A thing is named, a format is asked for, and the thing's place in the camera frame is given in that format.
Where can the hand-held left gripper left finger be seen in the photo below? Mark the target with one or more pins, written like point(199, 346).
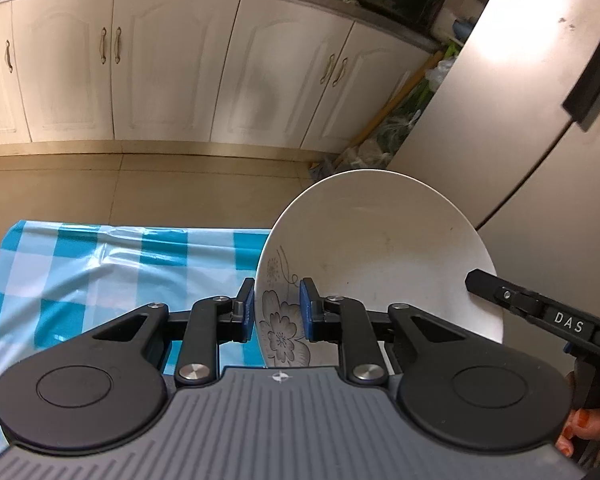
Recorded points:
point(248, 311)

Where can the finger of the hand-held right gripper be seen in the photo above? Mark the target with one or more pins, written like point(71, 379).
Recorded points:
point(530, 307)

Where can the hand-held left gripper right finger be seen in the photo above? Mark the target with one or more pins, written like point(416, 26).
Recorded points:
point(306, 311)

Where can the white flower print plate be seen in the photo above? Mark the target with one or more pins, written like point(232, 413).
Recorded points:
point(380, 255)

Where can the person's right hand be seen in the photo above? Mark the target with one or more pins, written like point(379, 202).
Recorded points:
point(577, 427)

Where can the blue checked plastic tablecloth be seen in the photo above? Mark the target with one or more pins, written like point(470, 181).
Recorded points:
point(80, 280)

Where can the silver refrigerator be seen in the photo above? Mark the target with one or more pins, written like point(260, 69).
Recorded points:
point(520, 125)

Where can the plastic bags of vegetables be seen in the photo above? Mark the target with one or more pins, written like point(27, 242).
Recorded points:
point(405, 120)

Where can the long wooden stick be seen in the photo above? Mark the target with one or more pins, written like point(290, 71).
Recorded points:
point(387, 110)

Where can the white kitchen cabinet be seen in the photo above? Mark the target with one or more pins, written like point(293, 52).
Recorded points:
point(170, 70)

